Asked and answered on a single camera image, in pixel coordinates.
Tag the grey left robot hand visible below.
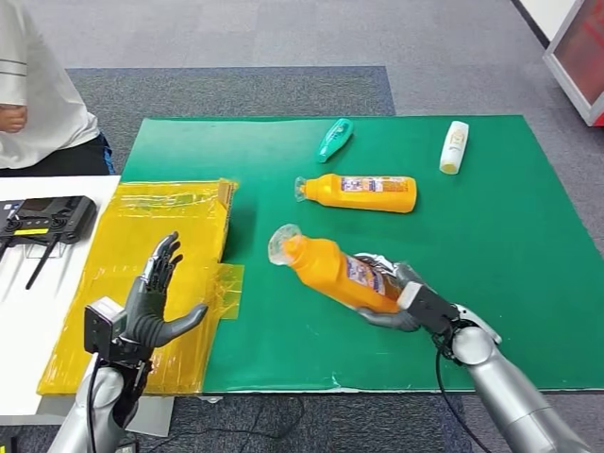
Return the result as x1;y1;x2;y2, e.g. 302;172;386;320
117;231;209;364

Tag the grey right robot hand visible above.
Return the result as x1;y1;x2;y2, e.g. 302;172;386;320
353;252;426;333

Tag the orange detergent bottle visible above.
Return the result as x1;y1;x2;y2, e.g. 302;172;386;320
268;224;402;314
294;174;418;214

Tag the white plastic bottle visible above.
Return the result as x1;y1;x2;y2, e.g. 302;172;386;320
439;120;470;176

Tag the teal plastic bottle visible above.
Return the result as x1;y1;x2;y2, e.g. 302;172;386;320
316;118;354;164

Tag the yellow plastic sheet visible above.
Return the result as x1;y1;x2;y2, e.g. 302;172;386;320
37;178;245;396

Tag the green table mat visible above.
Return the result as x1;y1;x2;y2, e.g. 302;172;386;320
119;114;604;394

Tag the grey board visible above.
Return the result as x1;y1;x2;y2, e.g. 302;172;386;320
36;394;175;438

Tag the black remote controller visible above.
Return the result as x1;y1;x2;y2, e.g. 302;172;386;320
0;195;98;290

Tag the person's hand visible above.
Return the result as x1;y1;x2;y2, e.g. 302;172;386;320
0;103;29;134

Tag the red and white cabinet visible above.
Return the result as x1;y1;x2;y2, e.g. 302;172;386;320
542;0;604;128

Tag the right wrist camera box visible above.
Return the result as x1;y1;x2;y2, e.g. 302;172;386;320
397;281;459;337

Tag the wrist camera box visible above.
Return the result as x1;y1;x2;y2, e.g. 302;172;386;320
83;296;129;358
397;281;459;337

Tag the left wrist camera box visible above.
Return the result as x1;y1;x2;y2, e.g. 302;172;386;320
83;296;129;358

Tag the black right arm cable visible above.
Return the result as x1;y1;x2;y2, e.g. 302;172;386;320
433;337;495;453

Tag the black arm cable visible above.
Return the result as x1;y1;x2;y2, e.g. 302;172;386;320
433;337;495;453
85;356;103;453

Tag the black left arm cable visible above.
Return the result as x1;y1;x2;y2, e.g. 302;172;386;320
85;356;103;453

